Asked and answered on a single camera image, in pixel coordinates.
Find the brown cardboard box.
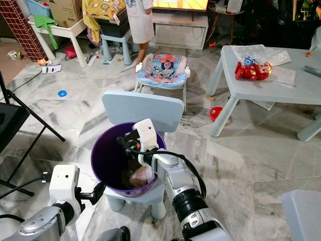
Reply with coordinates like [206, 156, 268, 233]
[49, 0, 84, 29]

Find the white paper sheet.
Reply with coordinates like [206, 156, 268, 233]
[231, 44, 297, 89]

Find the standing person in white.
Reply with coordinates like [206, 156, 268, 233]
[125, 0, 155, 64]

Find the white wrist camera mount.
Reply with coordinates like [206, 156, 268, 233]
[50, 165, 79, 206]
[133, 118, 162, 164]

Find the small white carton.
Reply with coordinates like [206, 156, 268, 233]
[42, 63, 62, 74]

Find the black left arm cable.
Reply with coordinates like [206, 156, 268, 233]
[0, 172, 55, 224]

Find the red brick pattern panel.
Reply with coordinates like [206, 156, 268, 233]
[0, 0, 49, 62]

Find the small white toy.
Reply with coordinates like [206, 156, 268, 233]
[7, 50, 23, 60]

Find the green cloth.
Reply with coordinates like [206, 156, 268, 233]
[34, 15, 60, 50]

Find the light blue plastic chair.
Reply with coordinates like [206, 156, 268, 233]
[281, 190, 321, 241]
[102, 90, 185, 220]

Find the television screen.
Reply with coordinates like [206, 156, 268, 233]
[153, 0, 209, 11]

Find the white television cabinet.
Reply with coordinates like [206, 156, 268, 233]
[153, 11, 209, 50]

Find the grey remote control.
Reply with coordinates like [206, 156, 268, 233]
[302, 65, 321, 77]

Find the white red printed paper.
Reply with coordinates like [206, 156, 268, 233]
[136, 166, 155, 188]

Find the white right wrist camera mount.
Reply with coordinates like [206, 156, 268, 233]
[133, 118, 162, 164]

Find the white children's table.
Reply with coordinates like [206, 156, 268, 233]
[29, 19, 88, 69]

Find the red plastic bowl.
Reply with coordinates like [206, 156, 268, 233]
[209, 106, 224, 122]

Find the purple rubbish bin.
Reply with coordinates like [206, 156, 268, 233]
[91, 123, 167, 197]

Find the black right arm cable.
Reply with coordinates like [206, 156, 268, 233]
[123, 142, 207, 197]

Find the grey robot leg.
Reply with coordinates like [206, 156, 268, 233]
[96, 226, 131, 241]

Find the yellow printed cloth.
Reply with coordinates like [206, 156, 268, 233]
[83, 0, 127, 44]

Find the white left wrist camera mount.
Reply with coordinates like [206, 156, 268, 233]
[50, 165, 79, 206]

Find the small light blue table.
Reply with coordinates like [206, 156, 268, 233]
[207, 45, 321, 142]

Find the red plastic toy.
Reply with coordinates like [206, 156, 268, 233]
[235, 57, 272, 81]

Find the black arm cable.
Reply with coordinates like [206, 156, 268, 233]
[0, 172, 55, 224]
[123, 142, 207, 197]

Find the blue printed baby bouncer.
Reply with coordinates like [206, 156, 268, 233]
[135, 53, 191, 99]

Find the light blue stool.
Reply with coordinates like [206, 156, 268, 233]
[100, 29, 133, 66]

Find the black folding chair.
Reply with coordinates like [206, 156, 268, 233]
[0, 73, 66, 196]

